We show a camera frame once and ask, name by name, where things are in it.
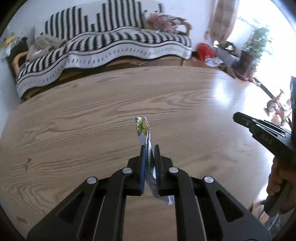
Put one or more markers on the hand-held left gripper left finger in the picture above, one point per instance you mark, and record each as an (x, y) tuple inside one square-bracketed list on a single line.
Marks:
[(143, 169)]

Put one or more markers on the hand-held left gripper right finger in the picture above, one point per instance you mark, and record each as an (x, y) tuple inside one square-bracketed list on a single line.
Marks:
[(157, 169)]

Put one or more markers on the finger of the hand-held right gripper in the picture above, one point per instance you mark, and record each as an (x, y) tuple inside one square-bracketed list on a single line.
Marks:
[(247, 120)]

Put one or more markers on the printed foil wrapper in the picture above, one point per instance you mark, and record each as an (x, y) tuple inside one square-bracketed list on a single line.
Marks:
[(142, 129)]

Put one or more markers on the person's right hand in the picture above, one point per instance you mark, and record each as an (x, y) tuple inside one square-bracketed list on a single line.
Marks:
[(275, 180)]

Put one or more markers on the child's tricycle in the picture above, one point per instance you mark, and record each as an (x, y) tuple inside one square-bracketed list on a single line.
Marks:
[(279, 111)]

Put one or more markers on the white box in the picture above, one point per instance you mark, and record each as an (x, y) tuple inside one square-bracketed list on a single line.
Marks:
[(227, 58)]

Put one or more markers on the crumpled printed paper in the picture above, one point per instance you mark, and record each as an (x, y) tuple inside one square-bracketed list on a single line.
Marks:
[(214, 61)]

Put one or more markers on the small gold ornament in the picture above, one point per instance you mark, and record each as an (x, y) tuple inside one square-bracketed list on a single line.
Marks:
[(227, 45)]

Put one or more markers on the potted plant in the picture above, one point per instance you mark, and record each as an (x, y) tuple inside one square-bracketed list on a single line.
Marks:
[(256, 41)]

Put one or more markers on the red plastic bag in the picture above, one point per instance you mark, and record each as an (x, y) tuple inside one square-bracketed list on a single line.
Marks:
[(204, 52)]

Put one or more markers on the patterned curtain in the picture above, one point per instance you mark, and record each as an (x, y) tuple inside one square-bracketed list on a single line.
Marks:
[(223, 20)]

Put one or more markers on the rattan sofa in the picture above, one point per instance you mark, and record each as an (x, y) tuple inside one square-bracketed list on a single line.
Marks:
[(161, 62)]

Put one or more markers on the sofa with striped blanket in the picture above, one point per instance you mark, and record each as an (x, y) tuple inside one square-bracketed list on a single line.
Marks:
[(115, 44)]

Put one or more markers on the floral cushion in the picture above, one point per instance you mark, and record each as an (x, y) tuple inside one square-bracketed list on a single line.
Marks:
[(164, 20)]

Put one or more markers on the dark side cabinet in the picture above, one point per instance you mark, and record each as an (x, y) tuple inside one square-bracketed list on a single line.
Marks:
[(22, 45)]

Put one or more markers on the pile of papers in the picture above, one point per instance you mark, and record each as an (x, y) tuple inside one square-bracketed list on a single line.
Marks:
[(9, 44)]

